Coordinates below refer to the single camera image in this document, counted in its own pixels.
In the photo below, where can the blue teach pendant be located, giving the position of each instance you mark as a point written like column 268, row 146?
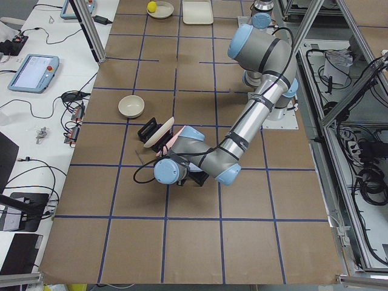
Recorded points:
column 67, row 11
column 35, row 73

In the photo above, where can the cream shallow plate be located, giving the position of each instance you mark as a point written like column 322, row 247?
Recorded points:
column 164, row 10

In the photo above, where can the black power adapter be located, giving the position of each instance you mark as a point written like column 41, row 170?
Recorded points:
column 102, row 20

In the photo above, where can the yellow lemon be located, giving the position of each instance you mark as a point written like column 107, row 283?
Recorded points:
column 151, row 7

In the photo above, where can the pink plate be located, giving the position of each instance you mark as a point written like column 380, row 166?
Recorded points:
column 169, row 144

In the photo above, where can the cream rectangular tray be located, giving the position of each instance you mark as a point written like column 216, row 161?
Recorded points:
column 197, row 12

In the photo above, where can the black dish rack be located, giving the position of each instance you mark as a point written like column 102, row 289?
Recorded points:
column 151, row 130

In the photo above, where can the aluminium frame post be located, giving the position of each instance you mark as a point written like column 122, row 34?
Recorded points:
column 87, row 25

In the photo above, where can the black monitor stand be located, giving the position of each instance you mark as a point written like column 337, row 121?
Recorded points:
column 23, row 211

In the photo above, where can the cream plate in rack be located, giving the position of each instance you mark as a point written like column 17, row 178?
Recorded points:
column 160, row 133

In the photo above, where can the white paper bag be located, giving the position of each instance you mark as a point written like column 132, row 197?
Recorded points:
column 337, row 65

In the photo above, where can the cream bowl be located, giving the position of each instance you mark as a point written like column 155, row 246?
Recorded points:
column 131, row 106

